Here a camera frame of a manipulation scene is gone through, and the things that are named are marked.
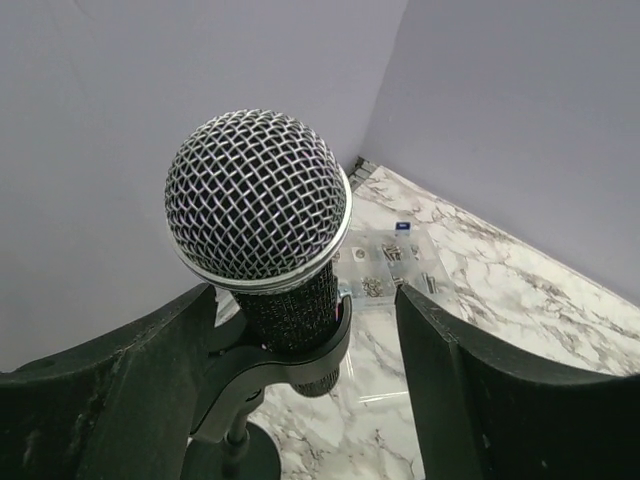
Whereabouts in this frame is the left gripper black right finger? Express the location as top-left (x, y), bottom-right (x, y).
top-left (395, 286), bottom-right (639, 479)

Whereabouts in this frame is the black round-base mic stand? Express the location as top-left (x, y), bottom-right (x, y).
top-left (180, 296), bottom-right (353, 479)

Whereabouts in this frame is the clear plastic screw box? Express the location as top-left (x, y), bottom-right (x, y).
top-left (332, 222), bottom-right (459, 312)

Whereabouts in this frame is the black microphone silver grille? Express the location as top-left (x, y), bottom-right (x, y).
top-left (163, 108), bottom-right (353, 398)

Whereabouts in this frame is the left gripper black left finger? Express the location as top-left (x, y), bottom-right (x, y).
top-left (1, 285), bottom-right (216, 479)

